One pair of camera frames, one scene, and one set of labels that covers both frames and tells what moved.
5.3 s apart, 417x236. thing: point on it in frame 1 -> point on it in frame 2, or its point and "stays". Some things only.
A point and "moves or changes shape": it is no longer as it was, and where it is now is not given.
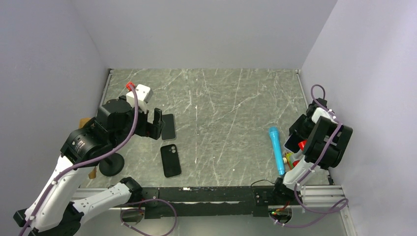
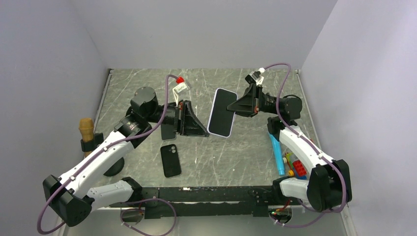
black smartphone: [168, 132] stays
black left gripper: [153, 130] -> [187, 122]
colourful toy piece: [287, 159] stays
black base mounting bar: [169, 200] stays
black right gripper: [297, 127] -> [245, 106]
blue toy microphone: [274, 132] stays
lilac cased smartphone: [291, 143] moves or changes shape
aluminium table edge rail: [110, 73] stays
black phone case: [171, 164] stays
